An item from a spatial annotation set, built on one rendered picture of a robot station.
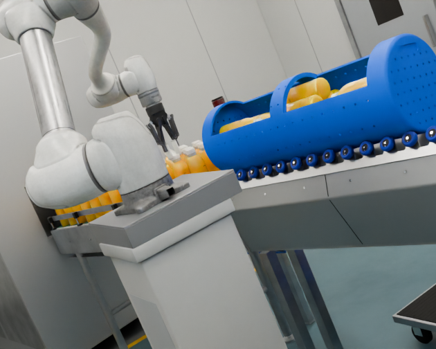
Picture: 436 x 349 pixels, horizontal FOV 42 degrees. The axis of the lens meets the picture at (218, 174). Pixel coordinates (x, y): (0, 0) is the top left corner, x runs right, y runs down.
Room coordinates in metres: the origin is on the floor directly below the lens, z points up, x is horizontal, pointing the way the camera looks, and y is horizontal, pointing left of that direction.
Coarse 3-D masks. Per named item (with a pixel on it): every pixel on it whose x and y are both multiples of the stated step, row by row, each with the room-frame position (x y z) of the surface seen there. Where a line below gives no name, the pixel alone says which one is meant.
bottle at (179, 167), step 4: (176, 160) 2.39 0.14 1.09; (180, 160) 2.40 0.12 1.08; (176, 164) 2.38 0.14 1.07; (180, 164) 2.38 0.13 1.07; (184, 164) 2.39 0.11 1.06; (172, 168) 2.40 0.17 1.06; (176, 168) 2.38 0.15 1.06; (180, 168) 2.37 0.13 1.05; (184, 168) 2.38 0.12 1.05; (176, 172) 2.38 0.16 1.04; (180, 172) 2.37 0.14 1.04; (184, 172) 2.37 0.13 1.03; (188, 172) 2.38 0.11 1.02; (176, 176) 2.38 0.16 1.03
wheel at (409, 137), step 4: (408, 132) 1.55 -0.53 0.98; (412, 132) 1.53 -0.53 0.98; (404, 136) 1.55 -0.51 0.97; (408, 136) 1.54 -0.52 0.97; (412, 136) 1.53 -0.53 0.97; (416, 136) 1.53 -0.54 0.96; (404, 140) 1.55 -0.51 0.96; (408, 140) 1.54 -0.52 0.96; (412, 140) 1.53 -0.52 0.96; (416, 140) 1.53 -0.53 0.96; (404, 144) 1.54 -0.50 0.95; (408, 144) 1.53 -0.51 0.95; (412, 144) 1.53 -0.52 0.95
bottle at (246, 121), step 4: (240, 120) 2.12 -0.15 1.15; (244, 120) 2.09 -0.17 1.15; (248, 120) 2.08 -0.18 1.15; (252, 120) 2.08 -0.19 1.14; (228, 124) 2.18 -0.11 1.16; (232, 124) 2.15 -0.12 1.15; (236, 124) 2.13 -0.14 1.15; (240, 124) 2.10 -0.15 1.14; (244, 124) 2.08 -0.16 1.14; (220, 128) 2.21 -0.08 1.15; (224, 128) 2.18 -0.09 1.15; (228, 128) 2.16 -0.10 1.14; (232, 128) 2.14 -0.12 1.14; (220, 132) 2.20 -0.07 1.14
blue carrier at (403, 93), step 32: (352, 64) 1.84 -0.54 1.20; (384, 64) 1.53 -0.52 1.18; (416, 64) 1.60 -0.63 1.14; (352, 96) 1.61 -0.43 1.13; (384, 96) 1.52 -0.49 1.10; (416, 96) 1.57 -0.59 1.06; (256, 128) 1.95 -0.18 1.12; (288, 128) 1.83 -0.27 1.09; (320, 128) 1.73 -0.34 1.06; (352, 128) 1.65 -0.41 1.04; (384, 128) 1.58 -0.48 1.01; (416, 128) 1.54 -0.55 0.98; (224, 160) 2.15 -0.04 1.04; (256, 160) 2.04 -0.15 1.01; (288, 160) 1.97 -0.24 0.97
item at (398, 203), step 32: (320, 160) 1.97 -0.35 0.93; (416, 160) 1.53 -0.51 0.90; (256, 192) 2.08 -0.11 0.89; (288, 192) 1.94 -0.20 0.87; (320, 192) 1.82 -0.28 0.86; (352, 192) 1.71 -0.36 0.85; (384, 192) 1.62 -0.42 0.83; (416, 192) 1.54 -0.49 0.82; (256, 224) 2.15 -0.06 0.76; (288, 224) 2.02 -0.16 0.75; (320, 224) 1.90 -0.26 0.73; (352, 224) 1.80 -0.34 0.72; (384, 224) 1.70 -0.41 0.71; (416, 224) 1.62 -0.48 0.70
